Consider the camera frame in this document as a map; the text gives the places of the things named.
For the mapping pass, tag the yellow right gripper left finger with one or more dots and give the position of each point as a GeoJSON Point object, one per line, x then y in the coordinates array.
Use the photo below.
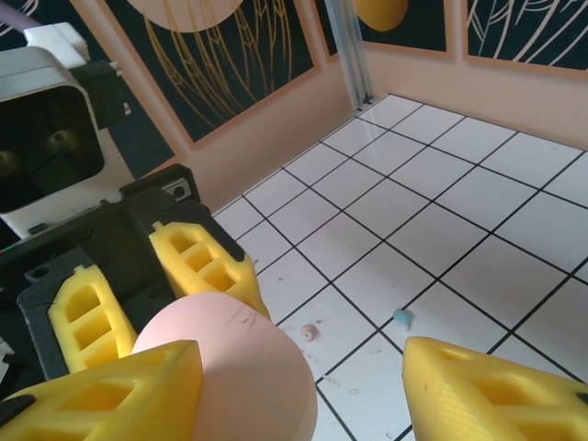
{"type": "Point", "coordinates": [92, 404]}

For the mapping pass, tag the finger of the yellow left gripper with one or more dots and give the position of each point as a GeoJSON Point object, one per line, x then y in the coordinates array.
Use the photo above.
{"type": "Point", "coordinates": [64, 321]}
{"type": "Point", "coordinates": [202, 262]}

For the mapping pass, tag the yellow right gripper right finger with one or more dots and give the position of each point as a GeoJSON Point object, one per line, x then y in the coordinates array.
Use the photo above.
{"type": "Point", "coordinates": [482, 404]}

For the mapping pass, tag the pink earbud charging case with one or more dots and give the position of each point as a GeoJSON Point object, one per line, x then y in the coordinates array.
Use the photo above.
{"type": "Point", "coordinates": [248, 363]}

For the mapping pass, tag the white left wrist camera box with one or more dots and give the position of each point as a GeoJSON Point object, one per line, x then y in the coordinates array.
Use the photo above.
{"type": "Point", "coordinates": [46, 73]}

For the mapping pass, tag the aluminium corner post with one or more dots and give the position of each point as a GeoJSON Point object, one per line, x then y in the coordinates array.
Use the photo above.
{"type": "Point", "coordinates": [354, 55]}

